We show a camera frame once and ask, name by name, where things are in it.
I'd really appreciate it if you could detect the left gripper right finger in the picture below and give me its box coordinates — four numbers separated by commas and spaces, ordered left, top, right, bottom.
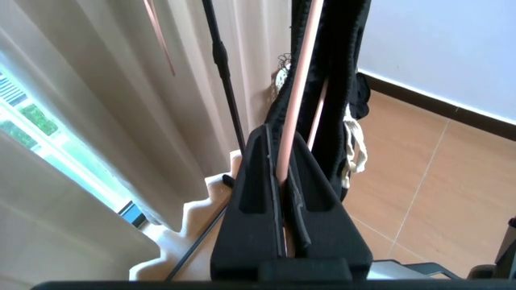
284, 131, 374, 281

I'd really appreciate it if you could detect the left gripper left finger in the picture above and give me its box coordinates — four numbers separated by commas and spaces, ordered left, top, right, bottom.
210, 123, 287, 282

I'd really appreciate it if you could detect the pink clothes hanger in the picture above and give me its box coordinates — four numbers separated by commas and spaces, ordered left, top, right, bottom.
143, 0, 177, 77
275, 0, 329, 190

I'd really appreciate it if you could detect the white laundry basket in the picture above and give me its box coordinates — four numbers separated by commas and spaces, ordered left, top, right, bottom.
275, 54, 292, 104

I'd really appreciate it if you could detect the black clothes rack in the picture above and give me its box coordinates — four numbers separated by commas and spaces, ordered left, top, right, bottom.
164, 0, 248, 282

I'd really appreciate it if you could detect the window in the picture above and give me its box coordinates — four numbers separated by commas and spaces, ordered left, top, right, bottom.
0, 60, 147, 230

